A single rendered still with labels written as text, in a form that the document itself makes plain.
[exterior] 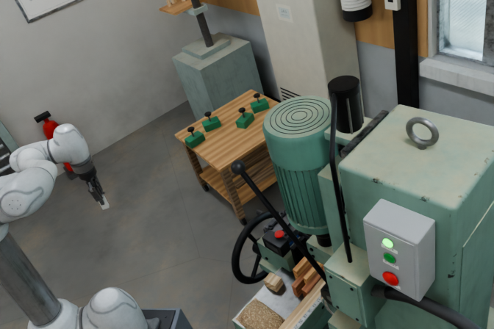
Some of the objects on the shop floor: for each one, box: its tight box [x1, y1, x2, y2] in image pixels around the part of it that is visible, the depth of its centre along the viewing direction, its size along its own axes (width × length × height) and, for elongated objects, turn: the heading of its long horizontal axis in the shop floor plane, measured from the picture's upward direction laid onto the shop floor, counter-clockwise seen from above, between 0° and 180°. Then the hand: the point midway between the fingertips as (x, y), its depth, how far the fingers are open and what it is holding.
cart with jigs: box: [175, 89, 279, 225], centre depth 295 cm, size 66×57×64 cm
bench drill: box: [152, 0, 265, 121], centre depth 338 cm, size 48×62×158 cm
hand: (103, 202), depth 196 cm, fingers closed
